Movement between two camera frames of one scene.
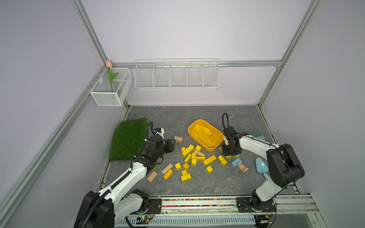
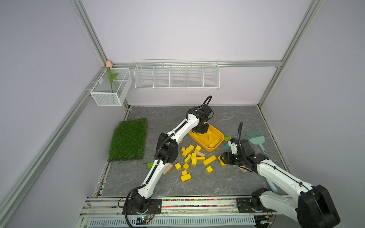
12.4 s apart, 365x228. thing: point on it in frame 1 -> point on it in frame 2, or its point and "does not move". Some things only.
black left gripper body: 166,147 -> 202,128
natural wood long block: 169,166 does not move
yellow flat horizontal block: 198,157 does not move
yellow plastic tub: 206,136 does not move
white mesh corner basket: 101,92 does not move
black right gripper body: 226,150 -> 233,158
